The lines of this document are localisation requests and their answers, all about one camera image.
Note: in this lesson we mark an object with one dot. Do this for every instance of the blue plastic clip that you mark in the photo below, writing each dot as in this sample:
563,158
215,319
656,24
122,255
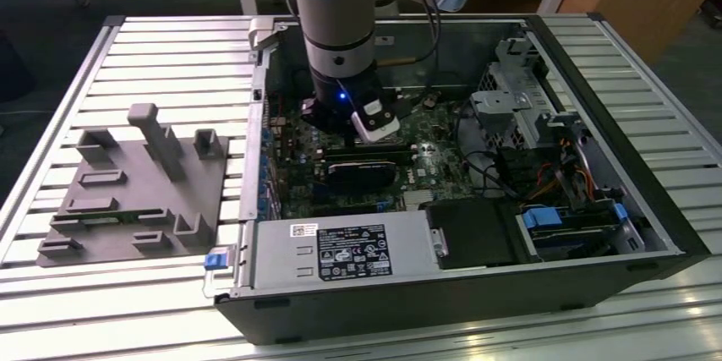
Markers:
619,212

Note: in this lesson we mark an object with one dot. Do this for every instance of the silver power supply unit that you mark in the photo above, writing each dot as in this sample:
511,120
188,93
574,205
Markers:
281,251

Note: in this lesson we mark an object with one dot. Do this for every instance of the blue case latch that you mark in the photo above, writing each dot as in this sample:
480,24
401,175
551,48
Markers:
216,260

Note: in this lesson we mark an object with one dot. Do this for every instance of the silver chipset heatsink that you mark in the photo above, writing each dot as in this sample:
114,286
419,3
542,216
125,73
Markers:
420,199

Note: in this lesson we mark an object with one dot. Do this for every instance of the metal drive cage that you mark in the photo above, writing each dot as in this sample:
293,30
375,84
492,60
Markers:
507,103

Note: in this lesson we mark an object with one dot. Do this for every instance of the hard disk in blue carrier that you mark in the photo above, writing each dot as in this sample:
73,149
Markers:
542,219

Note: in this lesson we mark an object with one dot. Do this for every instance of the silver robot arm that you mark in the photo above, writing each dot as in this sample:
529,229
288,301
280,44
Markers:
337,31

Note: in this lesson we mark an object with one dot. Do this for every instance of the black graphics card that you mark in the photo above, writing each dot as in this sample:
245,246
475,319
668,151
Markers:
360,173

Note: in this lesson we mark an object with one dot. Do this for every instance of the black RAM slot white clips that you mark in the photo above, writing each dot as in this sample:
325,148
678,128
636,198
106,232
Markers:
383,159
383,151

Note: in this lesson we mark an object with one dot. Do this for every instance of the green motherboard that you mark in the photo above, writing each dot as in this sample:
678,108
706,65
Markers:
439,154

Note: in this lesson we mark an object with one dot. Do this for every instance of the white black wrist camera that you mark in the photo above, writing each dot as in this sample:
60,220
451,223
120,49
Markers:
376,122

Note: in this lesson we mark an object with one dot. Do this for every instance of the wooden cabinet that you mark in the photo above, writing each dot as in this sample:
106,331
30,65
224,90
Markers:
648,6

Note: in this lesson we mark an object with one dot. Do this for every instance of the grey parts rack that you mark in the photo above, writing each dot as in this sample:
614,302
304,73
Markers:
140,192

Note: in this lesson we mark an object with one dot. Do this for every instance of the black silver PC case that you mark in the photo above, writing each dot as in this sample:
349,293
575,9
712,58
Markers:
395,314

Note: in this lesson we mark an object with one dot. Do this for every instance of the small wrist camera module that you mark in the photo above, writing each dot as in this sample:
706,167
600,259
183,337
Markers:
311,109

